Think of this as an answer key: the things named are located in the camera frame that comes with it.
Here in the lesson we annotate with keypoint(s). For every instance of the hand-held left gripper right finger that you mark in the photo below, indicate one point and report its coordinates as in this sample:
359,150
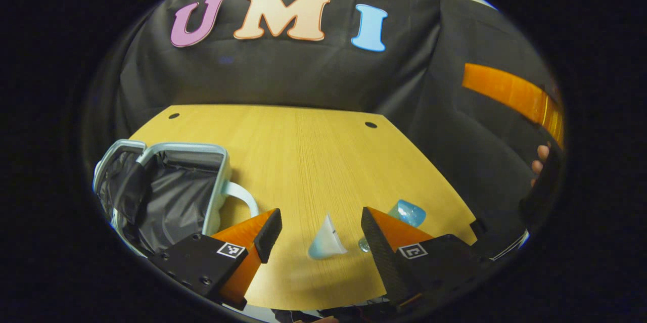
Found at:
379,257

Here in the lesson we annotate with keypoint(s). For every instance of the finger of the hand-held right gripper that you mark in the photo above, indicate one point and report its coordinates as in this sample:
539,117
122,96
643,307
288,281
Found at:
510,91

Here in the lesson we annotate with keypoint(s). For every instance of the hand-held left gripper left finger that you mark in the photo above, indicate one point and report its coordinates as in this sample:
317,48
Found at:
268,234

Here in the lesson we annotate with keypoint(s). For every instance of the blue translucent bottle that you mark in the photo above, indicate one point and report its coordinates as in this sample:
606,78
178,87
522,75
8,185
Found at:
409,212

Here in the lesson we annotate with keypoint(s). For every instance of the light blue suitcase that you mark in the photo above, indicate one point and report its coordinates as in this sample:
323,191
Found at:
167,196

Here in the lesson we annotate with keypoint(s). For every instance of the black backdrop cloth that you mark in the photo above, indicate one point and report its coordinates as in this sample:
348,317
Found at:
303,75

